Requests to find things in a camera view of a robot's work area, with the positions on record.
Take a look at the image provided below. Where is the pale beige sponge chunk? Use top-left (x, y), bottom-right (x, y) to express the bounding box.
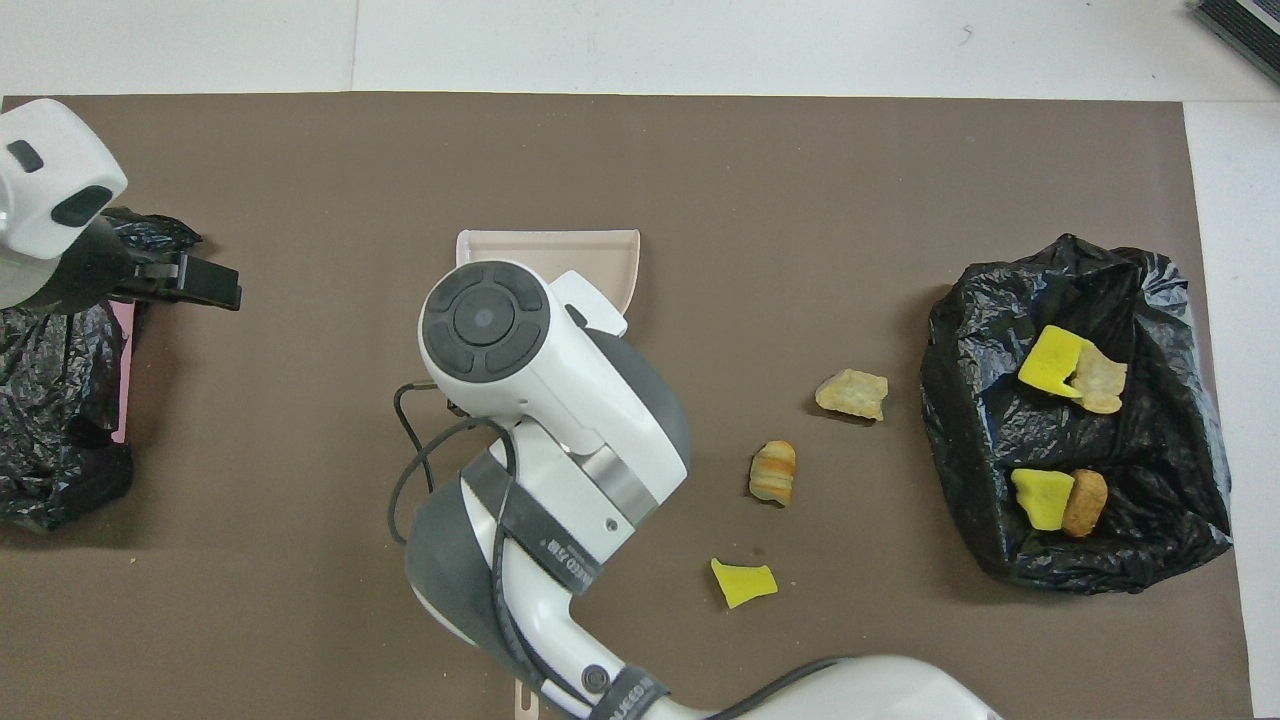
top-left (814, 368), bottom-right (890, 422)
top-left (1072, 343), bottom-right (1129, 416)

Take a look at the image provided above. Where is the beige plastic dustpan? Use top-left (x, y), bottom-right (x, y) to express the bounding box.
top-left (455, 229), bottom-right (642, 331)

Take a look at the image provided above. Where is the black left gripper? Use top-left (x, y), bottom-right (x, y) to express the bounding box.
top-left (20, 215), bottom-right (243, 313)

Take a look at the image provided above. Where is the yellow sponge wedge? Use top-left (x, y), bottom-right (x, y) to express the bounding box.
top-left (710, 558), bottom-right (779, 610)

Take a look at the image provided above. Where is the black trash bag bin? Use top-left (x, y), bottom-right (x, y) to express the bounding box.
top-left (920, 233), bottom-right (1234, 596)

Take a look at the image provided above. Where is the orange striped bread roll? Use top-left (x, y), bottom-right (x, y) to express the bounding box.
top-left (749, 440), bottom-right (798, 507)

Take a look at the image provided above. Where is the brown table mat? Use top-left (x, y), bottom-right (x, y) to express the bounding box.
top-left (0, 93), bottom-right (1253, 720)

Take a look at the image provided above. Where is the pink plastic bin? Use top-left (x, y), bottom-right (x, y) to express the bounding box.
top-left (110, 300), bottom-right (138, 444)

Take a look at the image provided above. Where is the yellow sponge chunk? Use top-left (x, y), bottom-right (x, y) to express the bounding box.
top-left (1017, 324), bottom-right (1098, 400)
top-left (1010, 468), bottom-right (1076, 532)

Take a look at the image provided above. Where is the brown fried nugget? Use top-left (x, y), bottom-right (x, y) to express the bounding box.
top-left (1061, 469), bottom-right (1110, 539)

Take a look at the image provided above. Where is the black ribbed device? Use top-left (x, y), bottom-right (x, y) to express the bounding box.
top-left (1192, 0), bottom-right (1280, 84)

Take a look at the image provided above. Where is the black bag over pink bin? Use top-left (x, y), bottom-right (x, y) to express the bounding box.
top-left (0, 207), bottom-right (204, 531)

